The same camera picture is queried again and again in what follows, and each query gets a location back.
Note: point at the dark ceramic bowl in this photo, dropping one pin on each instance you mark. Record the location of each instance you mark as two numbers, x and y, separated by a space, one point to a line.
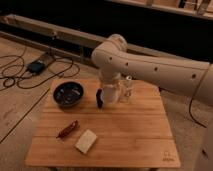
68 94

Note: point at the long wooden beam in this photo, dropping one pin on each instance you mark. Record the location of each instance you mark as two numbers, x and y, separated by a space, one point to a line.
73 36

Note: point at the red-brown sausage toy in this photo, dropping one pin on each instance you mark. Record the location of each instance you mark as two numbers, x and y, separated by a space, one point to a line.
66 131

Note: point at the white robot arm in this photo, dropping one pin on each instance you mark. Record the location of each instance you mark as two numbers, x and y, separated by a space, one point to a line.
188 77

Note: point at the black power adapter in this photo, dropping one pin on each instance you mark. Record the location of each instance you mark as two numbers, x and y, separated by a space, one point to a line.
35 67

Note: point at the wooden table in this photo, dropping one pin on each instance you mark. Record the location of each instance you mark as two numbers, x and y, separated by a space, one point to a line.
134 134

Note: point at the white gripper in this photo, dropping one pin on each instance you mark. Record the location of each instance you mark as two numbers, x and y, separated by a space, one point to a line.
114 82

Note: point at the black eraser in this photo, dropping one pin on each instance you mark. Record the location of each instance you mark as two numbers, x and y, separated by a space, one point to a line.
98 98

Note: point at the beige sponge block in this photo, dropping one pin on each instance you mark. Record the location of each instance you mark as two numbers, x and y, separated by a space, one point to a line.
86 141

